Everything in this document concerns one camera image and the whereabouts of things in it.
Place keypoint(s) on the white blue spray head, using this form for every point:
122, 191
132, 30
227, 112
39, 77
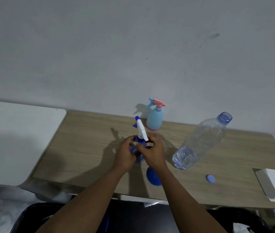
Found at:
141, 127

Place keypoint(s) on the black trash bag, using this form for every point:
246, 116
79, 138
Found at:
225, 215
30, 215

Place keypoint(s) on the blue plastic funnel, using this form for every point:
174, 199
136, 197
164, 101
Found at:
153, 178

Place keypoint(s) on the person's left hand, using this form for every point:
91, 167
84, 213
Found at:
124, 157

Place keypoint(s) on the person's right forearm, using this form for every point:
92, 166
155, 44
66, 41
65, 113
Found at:
188, 203

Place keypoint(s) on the white side table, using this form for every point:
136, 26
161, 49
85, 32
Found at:
13, 143

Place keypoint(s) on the transparent blue spray bottle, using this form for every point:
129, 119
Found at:
139, 143

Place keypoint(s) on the clear plastic water bottle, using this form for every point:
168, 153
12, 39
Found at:
200, 140

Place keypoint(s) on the pink spray head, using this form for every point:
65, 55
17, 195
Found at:
159, 103

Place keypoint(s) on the person's right hand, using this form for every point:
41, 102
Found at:
154, 155

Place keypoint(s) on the crumpled white paper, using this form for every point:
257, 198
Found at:
242, 228

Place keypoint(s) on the blue plastic bucket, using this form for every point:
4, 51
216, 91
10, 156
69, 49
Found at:
105, 224

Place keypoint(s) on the person's left forearm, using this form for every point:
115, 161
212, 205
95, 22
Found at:
86, 206

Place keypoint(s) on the light blue pink spray bottle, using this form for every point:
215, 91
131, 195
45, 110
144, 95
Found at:
154, 120

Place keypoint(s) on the blue bottle cap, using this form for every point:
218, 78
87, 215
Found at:
210, 179

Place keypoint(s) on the wooden table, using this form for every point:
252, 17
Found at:
84, 148

